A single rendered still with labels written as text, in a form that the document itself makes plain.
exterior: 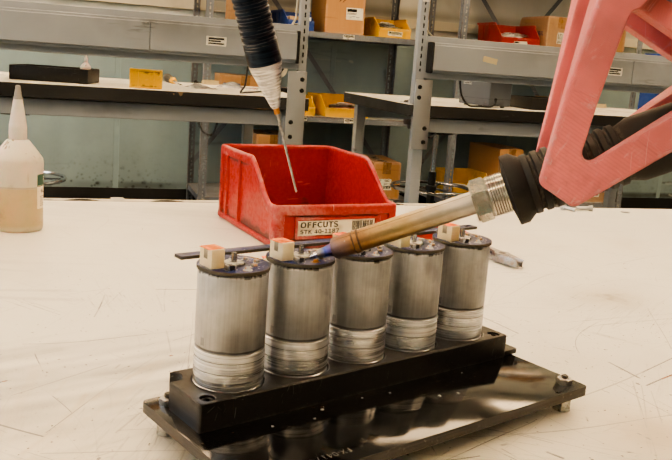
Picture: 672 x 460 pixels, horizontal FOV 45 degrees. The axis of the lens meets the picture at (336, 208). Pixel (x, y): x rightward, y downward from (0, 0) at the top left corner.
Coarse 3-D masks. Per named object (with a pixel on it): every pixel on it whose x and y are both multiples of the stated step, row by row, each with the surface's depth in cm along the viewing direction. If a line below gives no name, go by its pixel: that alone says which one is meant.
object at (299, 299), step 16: (304, 256) 29; (272, 272) 29; (288, 272) 28; (304, 272) 28; (320, 272) 29; (272, 288) 29; (288, 288) 28; (304, 288) 28; (320, 288) 29; (272, 304) 29; (288, 304) 29; (304, 304) 29; (320, 304) 29; (272, 320) 29; (288, 320) 29; (304, 320) 29; (320, 320) 29; (272, 336) 29; (288, 336) 29; (304, 336) 29; (320, 336) 29; (272, 352) 29; (288, 352) 29; (304, 352) 29; (320, 352) 29; (272, 368) 29; (288, 368) 29; (304, 368) 29; (320, 368) 29
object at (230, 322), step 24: (240, 264) 28; (216, 288) 27; (240, 288) 27; (264, 288) 27; (216, 312) 27; (240, 312) 27; (264, 312) 28; (216, 336) 27; (240, 336) 27; (264, 336) 28; (216, 360) 27; (240, 360) 27; (216, 384) 27; (240, 384) 27
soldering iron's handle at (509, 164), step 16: (640, 112) 27; (656, 112) 26; (608, 128) 27; (624, 128) 27; (640, 128) 26; (592, 144) 27; (608, 144) 26; (512, 160) 27; (528, 160) 27; (512, 176) 27; (528, 176) 27; (640, 176) 27; (656, 176) 27; (512, 192) 27; (528, 192) 27; (544, 192) 27; (528, 208) 27; (544, 208) 28
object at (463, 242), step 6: (468, 234) 35; (474, 234) 36; (438, 240) 34; (444, 240) 34; (462, 240) 34; (468, 240) 34; (474, 240) 34; (480, 240) 34; (486, 240) 34; (462, 246) 33; (468, 246) 33; (474, 246) 33; (480, 246) 34; (486, 246) 34
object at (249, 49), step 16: (240, 0) 25; (256, 0) 25; (240, 16) 25; (256, 16) 25; (240, 32) 25; (256, 32) 25; (272, 32) 25; (256, 48) 25; (272, 48) 25; (256, 64) 25; (272, 64) 25
